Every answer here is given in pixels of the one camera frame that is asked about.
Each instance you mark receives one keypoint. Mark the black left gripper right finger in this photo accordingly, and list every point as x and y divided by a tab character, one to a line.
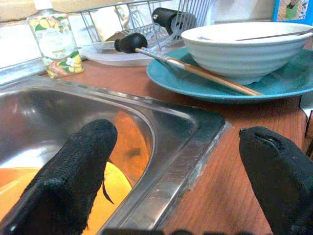
281	181

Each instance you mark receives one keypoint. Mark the black bottle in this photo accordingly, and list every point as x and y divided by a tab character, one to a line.
165	18

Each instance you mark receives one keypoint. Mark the blue patterned box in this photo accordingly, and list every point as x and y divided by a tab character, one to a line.
291	9

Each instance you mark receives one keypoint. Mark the plain wooden chopstick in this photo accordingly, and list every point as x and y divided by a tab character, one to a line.
274	36

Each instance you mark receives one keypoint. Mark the small black round grinder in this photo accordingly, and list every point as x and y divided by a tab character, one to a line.
130	42

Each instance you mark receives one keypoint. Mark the white plastic drip tray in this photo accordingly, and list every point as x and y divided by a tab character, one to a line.
117	58

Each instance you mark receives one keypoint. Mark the cream mug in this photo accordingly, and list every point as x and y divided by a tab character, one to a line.
110	22

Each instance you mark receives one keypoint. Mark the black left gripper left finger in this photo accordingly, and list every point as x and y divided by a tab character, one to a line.
63	176

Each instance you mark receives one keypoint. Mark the floral soap pump bottle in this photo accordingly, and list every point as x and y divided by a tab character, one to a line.
57	41

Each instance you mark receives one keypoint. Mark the orange plate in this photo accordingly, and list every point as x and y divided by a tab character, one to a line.
115	182

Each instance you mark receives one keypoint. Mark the teal plate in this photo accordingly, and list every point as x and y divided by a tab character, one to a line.
176	78

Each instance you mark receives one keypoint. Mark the stainless steel double sink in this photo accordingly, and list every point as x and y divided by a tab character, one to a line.
171	147

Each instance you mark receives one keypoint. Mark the wooden chopstick patterned end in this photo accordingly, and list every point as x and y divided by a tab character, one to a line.
195	69
171	58

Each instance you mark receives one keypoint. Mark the white ribbed bowl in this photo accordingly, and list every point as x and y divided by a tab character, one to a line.
239	56

